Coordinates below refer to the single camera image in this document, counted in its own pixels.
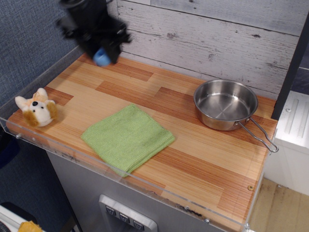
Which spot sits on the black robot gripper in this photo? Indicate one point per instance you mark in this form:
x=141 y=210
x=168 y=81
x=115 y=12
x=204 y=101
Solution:
x=90 y=25

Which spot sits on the blue and grey scoop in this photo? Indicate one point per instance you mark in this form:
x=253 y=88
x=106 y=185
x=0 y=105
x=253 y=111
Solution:
x=101 y=58

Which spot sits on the stainless steel pot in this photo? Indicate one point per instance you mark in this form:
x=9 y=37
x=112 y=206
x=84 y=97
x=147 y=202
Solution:
x=226 y=105

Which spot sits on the plush corgi dog head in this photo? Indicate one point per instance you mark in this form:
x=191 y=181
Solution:
x=38 y=111

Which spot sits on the green folded cloth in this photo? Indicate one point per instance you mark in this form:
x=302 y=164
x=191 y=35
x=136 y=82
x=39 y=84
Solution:
x=127 y=139

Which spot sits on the clear acrylic guard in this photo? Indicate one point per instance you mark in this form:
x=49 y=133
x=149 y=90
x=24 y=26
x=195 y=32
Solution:
x=213 y=175

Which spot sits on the grey cabinet with dispenser panel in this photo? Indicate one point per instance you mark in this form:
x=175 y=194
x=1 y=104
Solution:
x=83 y=188

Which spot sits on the white ribbed box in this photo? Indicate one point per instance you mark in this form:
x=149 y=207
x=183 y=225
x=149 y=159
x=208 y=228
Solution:
x=289 y=166

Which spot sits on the black vertical post right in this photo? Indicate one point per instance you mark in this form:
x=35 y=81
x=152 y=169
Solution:
x=289 y=17

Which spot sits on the yellow object with black strap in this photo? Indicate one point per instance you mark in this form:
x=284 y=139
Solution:
x=19 y=226

